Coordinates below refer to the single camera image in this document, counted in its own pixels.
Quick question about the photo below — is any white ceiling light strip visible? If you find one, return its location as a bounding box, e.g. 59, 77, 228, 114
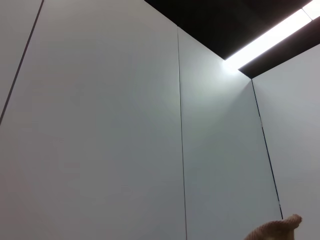
222, 0, 320, 73

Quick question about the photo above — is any khaki fabric food bag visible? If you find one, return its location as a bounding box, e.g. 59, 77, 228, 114
243, 213, 303, 240

